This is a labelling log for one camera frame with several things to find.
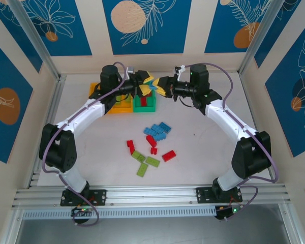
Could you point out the green plastic bin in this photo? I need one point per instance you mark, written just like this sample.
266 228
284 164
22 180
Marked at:
142 109

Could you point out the green lego brick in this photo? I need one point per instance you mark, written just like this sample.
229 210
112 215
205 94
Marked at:
152 161
127 99
119 99
138 156
142 169

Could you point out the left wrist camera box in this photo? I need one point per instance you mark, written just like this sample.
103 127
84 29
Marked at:
130 70

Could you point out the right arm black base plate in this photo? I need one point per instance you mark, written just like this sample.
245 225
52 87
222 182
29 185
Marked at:
203 195

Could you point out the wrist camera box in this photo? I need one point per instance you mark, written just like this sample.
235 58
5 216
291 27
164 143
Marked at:
130 70
180 71

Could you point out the red lego brick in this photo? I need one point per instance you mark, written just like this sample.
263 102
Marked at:
169 155
151 141
153 151
132 150
143 101
130 143

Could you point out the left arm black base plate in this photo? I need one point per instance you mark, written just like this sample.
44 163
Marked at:
100 197

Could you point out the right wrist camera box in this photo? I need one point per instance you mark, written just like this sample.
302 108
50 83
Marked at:
180 71

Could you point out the aluminium frame post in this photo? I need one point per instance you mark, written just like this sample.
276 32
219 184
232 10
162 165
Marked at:
258 38
39 45

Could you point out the blue lego brick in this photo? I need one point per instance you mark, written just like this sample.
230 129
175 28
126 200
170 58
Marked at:
159 138
157 128
148 85
149 131
165 127

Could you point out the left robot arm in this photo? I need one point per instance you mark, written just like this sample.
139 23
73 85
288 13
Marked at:
78 117

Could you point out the orange plastic bin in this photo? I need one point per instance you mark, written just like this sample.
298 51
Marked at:
93 87
122 109

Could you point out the aluminium mounting rail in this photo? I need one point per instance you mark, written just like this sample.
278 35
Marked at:
152 194

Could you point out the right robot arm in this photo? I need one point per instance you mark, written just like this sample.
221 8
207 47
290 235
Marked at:
231 122

